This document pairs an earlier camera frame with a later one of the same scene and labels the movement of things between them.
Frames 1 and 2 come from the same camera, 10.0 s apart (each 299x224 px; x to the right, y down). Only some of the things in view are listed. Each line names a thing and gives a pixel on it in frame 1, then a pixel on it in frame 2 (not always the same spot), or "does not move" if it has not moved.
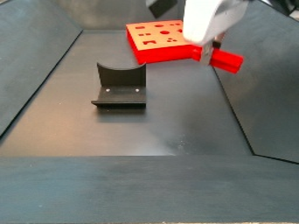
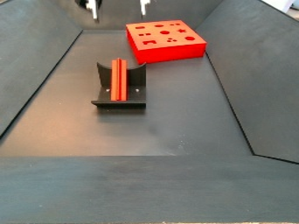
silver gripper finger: x=207 y=52 → x=143 y=5
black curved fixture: x=123 y=87 does not move
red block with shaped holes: x=157 y=42 does not move
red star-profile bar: x=223 y=59 → x=117 y=80
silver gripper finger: x=219 y=38 → x=91 y=5
